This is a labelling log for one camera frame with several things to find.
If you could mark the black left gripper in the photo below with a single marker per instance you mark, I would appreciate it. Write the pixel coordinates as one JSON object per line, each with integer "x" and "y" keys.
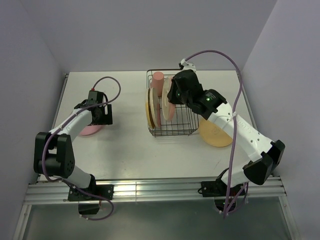
{"x": 106, "y": 119}

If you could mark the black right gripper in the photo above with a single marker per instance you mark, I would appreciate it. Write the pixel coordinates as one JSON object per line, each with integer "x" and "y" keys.
{"x": 172, "y": 97}

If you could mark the solid pink plate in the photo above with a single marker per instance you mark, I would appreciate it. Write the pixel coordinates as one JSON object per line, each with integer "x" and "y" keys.
{"x": 90, "y": 130}

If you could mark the salmon pink cup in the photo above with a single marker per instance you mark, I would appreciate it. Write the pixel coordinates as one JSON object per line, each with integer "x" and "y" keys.
{"x": 157, "y": 82}

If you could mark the cream and yellow plate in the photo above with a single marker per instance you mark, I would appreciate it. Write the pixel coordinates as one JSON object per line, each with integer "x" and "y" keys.
{"x": 148, "y": 110}

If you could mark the orange round plate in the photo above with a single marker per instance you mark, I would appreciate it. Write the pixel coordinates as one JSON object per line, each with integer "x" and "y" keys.
{"x": 213, "y": 135}

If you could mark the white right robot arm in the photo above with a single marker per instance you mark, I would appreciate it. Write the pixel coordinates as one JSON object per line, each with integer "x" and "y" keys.
{"x": 264, "y": 154}

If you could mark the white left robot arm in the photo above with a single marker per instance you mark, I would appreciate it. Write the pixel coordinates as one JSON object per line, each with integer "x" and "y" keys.
{"x": 53, "y": 150}

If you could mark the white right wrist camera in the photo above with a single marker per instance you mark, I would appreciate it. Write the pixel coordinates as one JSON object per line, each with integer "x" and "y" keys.
{"x": 185, "y": 65}

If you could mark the black wire dish rack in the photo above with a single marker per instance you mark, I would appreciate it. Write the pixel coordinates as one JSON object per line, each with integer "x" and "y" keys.
{"x": 183, "y": 123}

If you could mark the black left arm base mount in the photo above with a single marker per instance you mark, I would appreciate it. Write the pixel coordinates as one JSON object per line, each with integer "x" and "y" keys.
{"x": 89, "y": 203}

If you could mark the aluminium table edge rail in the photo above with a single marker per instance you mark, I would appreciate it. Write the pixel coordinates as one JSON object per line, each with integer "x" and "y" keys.
{"x": 148, "y": 190}

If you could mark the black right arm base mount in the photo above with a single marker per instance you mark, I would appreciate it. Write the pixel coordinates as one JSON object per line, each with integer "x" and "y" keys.
{"x": 217, "y": 188}

